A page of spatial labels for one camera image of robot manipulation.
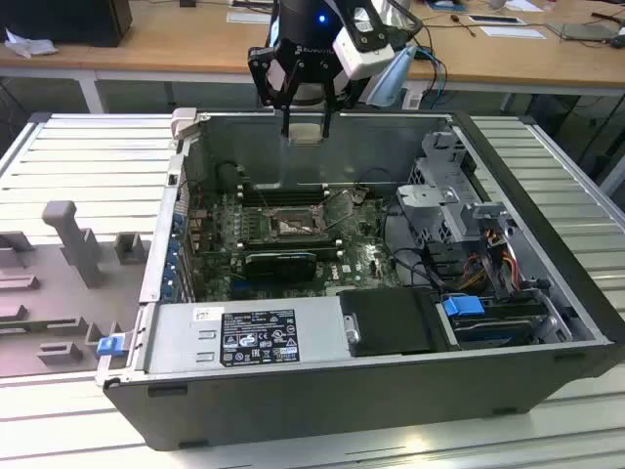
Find RAM slot white latches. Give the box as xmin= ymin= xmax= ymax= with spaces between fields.
xmin=237 ymin=240 xmax=339 ymax=249
xmin=237 ymin=184 xmax=328 ymax=192
xmin=237 ymin=193 xmax=329 ymax=201

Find metal socket cover frame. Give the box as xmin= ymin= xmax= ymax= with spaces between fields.
xmin=315 ymin=188 xmax=362 ymax=234

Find grey parts rack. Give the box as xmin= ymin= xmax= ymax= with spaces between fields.
xmin=0 ymin=199 xmax=153 ymax=380

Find coloured power wire bundle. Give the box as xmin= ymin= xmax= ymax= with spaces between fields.
xmin=458 ymin=229 xmax=521 ymax=294

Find black cable bundle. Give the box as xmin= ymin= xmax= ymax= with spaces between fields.
xmin=382 ymin=199 xmax=463 ymax=292

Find black open PC case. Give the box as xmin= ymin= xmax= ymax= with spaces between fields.
xmin=95 ymin=107 xmax=617 ymax=453

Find grey closed laptop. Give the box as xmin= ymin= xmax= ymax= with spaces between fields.
xmin=545 ymin=19 xmax=621 ymax=44

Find black cylinder part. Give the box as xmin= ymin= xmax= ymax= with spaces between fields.
xmin=217 ymin=162 xmax=239 ymax=192

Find RAM slot black latches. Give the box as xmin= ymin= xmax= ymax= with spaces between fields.
xmin=237 ymin=198 xmax=329 ymax=207
xmin=237 ymin=244 xmax=340 ymax=254
xmin=237 ymin=235 xmax=338 ymax=244
xmin=237 ymin=189 xmax=328 ymax=196

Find black graphics card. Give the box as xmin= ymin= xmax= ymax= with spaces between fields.
xmin=243 ymin=251 xmax=317 ymax=283

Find silver CPU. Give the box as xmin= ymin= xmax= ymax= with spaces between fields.
xmin=287 ymin=121 xmax=327 ymax=147

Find blue cable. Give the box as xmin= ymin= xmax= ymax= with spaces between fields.
xmin=414 ymin=46 xmax=448 ymax=99

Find flat dark tablet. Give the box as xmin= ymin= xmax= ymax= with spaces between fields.
xmin=467 ymin=14 xmax=528 ymax=25

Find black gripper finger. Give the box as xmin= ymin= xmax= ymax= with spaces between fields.
xmin=321 ymin=75 xmax=365 ymax=140
xmin=247 ymin=45 xmax=302 ymax=138

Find blue case release tab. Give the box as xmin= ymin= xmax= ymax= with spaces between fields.
xmin=96 ymin=335 xmax=123 ymax=358

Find silver power supply unit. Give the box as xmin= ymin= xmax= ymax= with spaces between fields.
xmin=144 ymin=295 xmax=351 ymax=376

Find black plastic drive shroud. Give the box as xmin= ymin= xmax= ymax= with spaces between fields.
xmin=336 ymin=286 xmax=448 ymax=358

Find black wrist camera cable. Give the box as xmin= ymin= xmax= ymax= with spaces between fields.
xmin=388 ymin=7 xmax=426 ymax=51

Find white paper sheet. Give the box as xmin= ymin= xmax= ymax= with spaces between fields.
xmin=480 ymin=23 xmax=548 ymax=40
xmin=227 ymin=9 xmax=274 ymax=24

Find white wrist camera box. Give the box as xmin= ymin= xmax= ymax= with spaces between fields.
xmin=334 ymin=0 xmax=396 ymax=79

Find crumpled white paper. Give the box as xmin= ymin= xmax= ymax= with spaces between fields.
xmin=3 ymin=26 xmax=59 ymax=59

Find grey case latch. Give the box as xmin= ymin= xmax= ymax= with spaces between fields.
xmin=170 ymin=107 xmax=199 ymax=142

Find green motherboard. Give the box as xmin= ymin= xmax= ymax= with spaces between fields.
xmin=187 ymin=188 xmax=409 ymax=302

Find CPU socket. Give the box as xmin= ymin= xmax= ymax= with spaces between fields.
xmin=265 ymin=205 xmax=327 ymax=241

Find silver metal drive cage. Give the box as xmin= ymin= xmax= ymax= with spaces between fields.
xmin=395 ymin=130 xmax=521 ymax=294

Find black box on desk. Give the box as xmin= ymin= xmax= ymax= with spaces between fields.
xmin=0 ymin=0 xmax=134 ymax=49

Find blue card retention bracket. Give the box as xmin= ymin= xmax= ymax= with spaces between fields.
xmin=164 ymin=212 xmax=186 ymax=300

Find wooden desk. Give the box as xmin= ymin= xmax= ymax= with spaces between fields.
xmin=0 ymin=0 xmax=625 ymax=97

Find hard disk in blue carrier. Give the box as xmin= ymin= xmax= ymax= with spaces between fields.
xmin=438 ymin=292 xmax=551 ymax=351

